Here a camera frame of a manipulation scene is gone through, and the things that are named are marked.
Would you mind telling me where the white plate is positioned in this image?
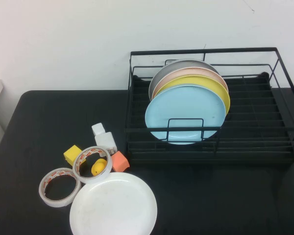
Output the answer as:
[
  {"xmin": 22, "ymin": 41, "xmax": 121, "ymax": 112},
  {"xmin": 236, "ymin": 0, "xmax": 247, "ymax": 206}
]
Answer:
[{"xmin": 69, "ymin": 172, "xmax": 158, "ymax": 235}]

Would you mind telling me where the light blue plate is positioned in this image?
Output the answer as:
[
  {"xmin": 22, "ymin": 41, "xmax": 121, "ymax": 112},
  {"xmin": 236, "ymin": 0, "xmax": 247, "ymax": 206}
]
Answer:
[{"xmin": 145, "ymin": 83, "xmax": 227, "ymax": 145}]

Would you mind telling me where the grey plate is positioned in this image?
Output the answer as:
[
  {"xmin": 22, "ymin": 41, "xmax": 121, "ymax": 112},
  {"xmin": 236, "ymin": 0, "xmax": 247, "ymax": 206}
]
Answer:
[{"xmin": 148, "ymin": 59, "xmax": 220, "ymax": 101}]

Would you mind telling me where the pink plate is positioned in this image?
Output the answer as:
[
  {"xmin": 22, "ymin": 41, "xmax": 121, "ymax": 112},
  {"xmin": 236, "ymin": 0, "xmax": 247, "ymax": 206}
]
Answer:
[{"xmin": 151, "ymin": 68, "xmax": 229, "ymax": 98}]

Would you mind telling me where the yellow plate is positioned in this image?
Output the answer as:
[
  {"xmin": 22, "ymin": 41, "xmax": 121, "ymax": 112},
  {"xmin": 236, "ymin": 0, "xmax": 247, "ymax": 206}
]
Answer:
[{"xmin": 158, "ymin": 75, "xmax": 231, "ymax": 116}]

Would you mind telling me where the white charger plug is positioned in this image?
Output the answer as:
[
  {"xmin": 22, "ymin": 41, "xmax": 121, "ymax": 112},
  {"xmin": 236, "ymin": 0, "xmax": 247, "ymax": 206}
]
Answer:
[{"xmin": 94, "ymin": 131, "xmax": 118, "ymax": 155}]

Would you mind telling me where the small white cube adapter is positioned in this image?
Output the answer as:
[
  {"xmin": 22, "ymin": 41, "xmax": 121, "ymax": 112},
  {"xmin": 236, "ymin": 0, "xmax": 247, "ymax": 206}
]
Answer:
[{"xmin": 91, "ymin": 123, "xmax": 106, "ymax": 136}]

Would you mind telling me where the orange foam cube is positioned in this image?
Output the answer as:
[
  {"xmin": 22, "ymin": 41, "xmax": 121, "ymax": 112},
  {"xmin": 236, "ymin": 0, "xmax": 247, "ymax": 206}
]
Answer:
[{"xmin": 111, "ymin": 150, "xmax": 130, "ymax": 173}]

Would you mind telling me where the yellow rubber duck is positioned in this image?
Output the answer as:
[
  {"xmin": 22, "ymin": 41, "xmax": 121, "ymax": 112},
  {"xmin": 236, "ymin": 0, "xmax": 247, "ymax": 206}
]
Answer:
[{"xmin": 91, "ymin": 158, "xmax": 107, "ymax": 177}]

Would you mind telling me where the yellow foam cube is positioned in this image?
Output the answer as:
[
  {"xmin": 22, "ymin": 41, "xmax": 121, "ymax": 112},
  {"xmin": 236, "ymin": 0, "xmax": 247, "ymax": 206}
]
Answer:
[{"xmin": 63, "ymin": 144, "xmax": 83, "ymax": 169}]

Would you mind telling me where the white double-sided tape roll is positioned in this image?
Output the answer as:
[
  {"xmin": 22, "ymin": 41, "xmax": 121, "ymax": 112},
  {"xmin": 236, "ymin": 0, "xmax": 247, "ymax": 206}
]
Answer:
[
  {"xmin": 38, "ymin": 167, "xmax": 82, "ymax": 208},
  {"xmin": 73, "ymin": 145, "xmax": 113, "ymax": 185}
]

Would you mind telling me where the black wire dish rack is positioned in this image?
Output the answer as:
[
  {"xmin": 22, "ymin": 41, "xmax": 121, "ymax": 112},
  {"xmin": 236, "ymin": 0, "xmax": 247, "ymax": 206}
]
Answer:
[{"xmin": 124, "ymin": 47, "xmax": 294, "ymax": 165}]

